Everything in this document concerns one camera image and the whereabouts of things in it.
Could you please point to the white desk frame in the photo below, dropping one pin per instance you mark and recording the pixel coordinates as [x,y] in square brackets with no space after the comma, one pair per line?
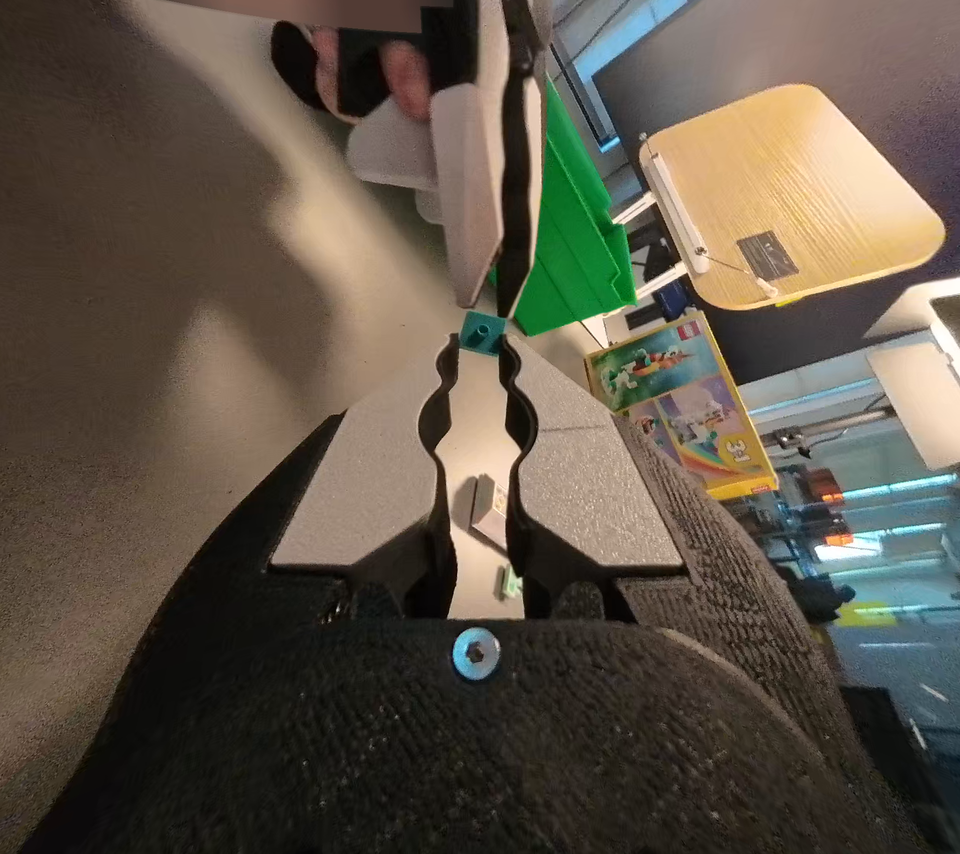
[675,209]

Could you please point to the large white sloped lego brick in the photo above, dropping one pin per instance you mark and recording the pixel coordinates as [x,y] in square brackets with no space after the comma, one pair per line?
[487,509]

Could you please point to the lego set box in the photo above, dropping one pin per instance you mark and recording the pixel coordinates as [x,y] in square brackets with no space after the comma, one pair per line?
[675,404]

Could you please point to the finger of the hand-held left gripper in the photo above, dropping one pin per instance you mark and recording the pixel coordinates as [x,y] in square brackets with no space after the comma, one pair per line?
[536,156]
[469,194]

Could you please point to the green plastic bin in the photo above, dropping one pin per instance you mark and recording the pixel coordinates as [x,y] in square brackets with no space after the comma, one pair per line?
[577,254]

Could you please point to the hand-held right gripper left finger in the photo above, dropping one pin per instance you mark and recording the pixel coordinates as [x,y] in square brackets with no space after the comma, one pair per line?
[360,494]

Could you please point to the white panel on tripod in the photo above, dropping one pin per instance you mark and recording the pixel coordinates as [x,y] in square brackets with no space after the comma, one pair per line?
[922,381]

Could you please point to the light wooden table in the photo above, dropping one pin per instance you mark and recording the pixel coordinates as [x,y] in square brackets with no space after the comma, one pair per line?
[810,179]

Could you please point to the person's left hand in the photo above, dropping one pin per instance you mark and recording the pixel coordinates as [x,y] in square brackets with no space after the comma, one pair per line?
[405,74]

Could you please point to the teal square lego plate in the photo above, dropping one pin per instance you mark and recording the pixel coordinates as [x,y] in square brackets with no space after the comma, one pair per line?
[480,333]

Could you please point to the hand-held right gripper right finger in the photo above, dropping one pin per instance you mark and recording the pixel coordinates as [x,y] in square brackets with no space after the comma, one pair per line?
[592,494]

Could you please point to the mint green lego plate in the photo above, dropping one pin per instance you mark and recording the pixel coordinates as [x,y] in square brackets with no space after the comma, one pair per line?
[510,580]

